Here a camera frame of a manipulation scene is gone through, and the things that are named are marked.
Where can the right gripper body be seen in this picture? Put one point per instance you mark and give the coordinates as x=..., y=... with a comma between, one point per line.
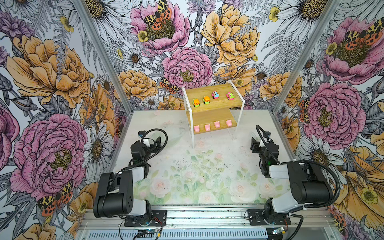
x=257, y=149

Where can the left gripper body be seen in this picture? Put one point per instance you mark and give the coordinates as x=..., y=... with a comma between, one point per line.
x=151, y=149

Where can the pink pig toy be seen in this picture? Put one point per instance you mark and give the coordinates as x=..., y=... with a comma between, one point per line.
x=217, y=124
x=196, y=128
x=207, y=127
x=229, y=123

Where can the pink green toy car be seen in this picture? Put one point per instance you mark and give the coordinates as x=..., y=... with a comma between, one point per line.
x=230, y=96

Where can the pink blue toy car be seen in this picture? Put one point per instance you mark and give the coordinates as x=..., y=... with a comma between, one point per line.
x=215, y=95

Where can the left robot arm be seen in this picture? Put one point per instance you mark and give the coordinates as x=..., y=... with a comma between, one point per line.
x=115, y=194

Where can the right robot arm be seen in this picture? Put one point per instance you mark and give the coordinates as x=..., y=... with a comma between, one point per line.
x=312, y=184

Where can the wooden two-tier shelf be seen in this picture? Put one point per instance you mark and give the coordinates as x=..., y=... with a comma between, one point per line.
x=220, y=109

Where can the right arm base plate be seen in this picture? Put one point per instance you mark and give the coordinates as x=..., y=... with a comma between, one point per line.
x=259, y=217

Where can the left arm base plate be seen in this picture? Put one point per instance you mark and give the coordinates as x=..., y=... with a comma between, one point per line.
x=157, y=218

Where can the aluminium frame rail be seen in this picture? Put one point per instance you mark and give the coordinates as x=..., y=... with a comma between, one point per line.
x=207, y=216

